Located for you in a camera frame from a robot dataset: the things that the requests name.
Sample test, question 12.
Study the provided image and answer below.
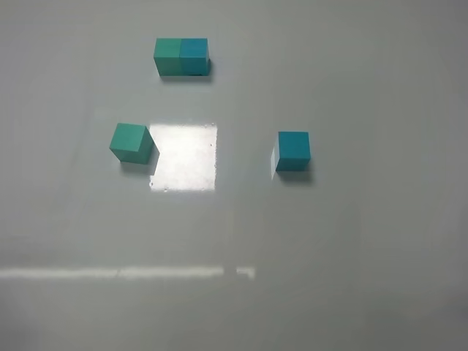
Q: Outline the blue template cube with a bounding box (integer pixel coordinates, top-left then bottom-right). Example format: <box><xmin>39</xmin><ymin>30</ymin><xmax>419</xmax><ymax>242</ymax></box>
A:
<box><xmin>180</xmin><ymin>38</ymin><xmax>210</xmax><ymax>76</ymax></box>

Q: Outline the green template cube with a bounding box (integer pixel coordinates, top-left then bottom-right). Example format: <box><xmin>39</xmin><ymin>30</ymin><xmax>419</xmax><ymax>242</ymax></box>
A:
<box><xmin>154</xmin><ymin>37</ymin><xmax>183</xmax><ymax>77</ymax></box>

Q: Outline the green loose cube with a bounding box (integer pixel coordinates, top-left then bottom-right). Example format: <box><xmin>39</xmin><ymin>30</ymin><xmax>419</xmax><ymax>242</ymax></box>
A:
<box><xmin>109</xmin><ymin>123</ymin><xmax>154</xmax><ymax>165</ymax></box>

